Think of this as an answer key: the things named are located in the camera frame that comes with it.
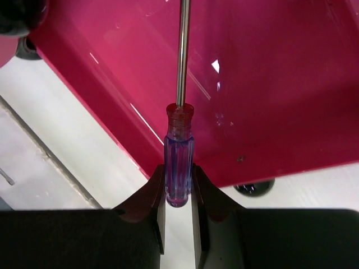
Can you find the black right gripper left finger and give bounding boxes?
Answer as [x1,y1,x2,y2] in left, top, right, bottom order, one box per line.
[1,165,165,268]

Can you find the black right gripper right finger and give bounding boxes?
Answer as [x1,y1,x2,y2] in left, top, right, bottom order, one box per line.
[191,166,358,268]

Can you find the blue transparent screwdriver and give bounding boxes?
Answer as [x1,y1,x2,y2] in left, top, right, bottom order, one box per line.
[164,1,194,208]

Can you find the pink bottom drawer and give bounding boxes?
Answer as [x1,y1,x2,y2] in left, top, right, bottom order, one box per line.
[30,1,358,187]

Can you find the pink drawer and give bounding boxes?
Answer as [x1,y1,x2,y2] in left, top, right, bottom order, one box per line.
[30,1,358,187]
[0,0,50,69]

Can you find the green stubby screwdriver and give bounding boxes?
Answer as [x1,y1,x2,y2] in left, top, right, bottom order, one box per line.
[0,169,15,185]

